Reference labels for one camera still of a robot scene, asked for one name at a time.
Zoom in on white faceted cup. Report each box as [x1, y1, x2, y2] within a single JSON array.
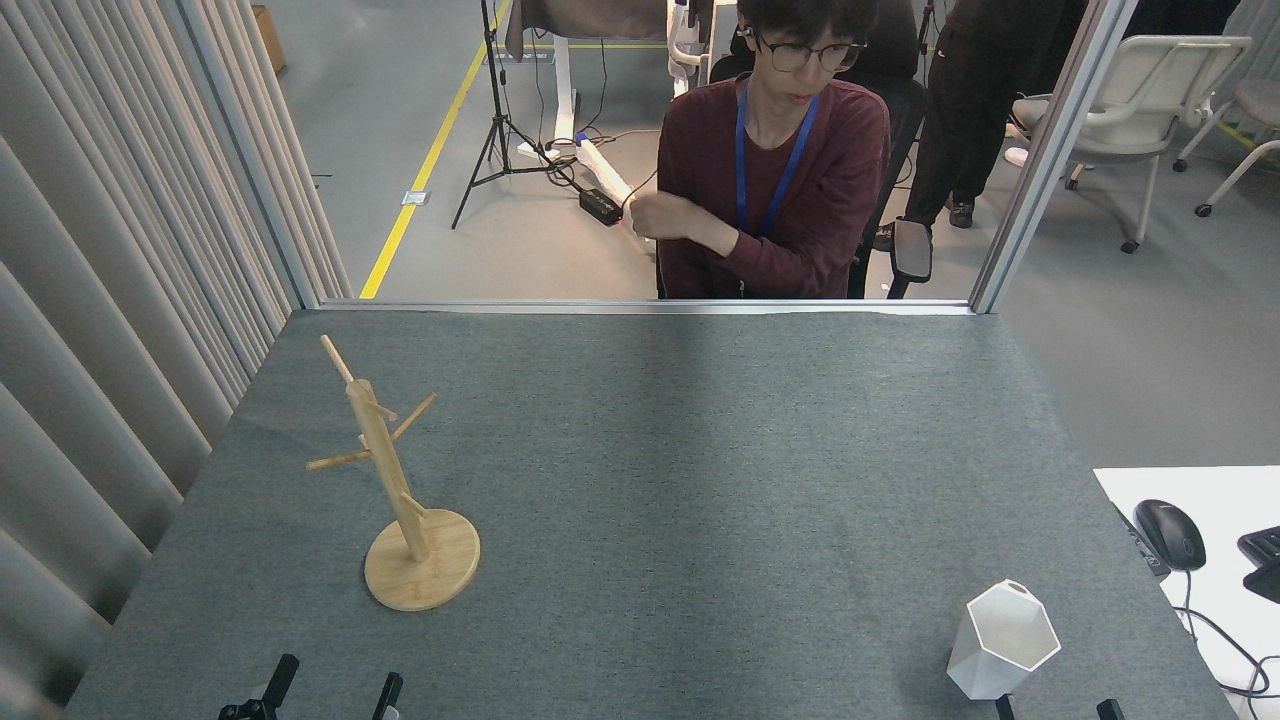
[[946, 580, 1062, 701]]

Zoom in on wooden cup rack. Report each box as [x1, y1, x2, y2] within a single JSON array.
[[306, 334, 482, 612]]

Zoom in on person's hand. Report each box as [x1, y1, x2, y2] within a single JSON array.
[[630, 191, 703, 242]]

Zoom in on black computer mouse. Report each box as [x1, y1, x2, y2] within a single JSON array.
[[1134, 499, 1208, 573]]

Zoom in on black keyboard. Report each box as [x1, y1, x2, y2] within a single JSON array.
[[1237, 526, 1280, 605]]

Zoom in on dark grey felt table mat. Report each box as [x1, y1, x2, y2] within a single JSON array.
[[65, 308, 1236, 720]]

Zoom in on grey pleated curtain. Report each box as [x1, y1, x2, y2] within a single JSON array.
[[0, 0, 353, 720]]

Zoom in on black office chair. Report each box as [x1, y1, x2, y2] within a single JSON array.
[[709, 0, 934, 299]]

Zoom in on person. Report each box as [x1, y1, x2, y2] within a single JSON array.
[[630, 0, 892, 299], [873, 0, 1093, 253]]

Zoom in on black tripod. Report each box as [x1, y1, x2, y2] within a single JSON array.
[[452, 0, 577, 230]]

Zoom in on white office chair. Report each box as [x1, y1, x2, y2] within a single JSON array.
[[1008, 35, 1253, 254]]

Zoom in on grey seat chair white legs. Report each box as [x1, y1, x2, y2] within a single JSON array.
[[1172, 78, 1280, 218]]

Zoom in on cardboard box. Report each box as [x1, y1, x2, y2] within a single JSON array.
[[250, 4, 288, 76]]

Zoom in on black-rimmed glasses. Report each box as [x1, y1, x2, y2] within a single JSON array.
[[738, 28, 869, 74]]

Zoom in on brown desk cover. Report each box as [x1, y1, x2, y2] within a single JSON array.
[[505, 0, 670, 59]]

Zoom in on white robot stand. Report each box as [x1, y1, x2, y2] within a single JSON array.
[[667, 0, 717, 100]]

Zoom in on black mouse cable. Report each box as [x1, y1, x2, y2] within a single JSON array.
[[1175, 570, 1280, 699]]

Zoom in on silver frame rail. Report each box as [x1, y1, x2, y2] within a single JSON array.
[[318, 298, 974, 317]]

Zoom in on silver frame post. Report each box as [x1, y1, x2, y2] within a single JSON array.
[[969, 0, 1141, 315]]

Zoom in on blue lanyard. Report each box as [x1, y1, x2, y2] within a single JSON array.
[[736, 75, 822, 238]]

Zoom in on black floor cable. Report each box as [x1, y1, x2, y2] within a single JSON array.
[[540, 60, 661, 216]]

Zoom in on white desk frame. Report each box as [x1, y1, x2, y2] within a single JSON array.
[[517, 35, 656, 243]]

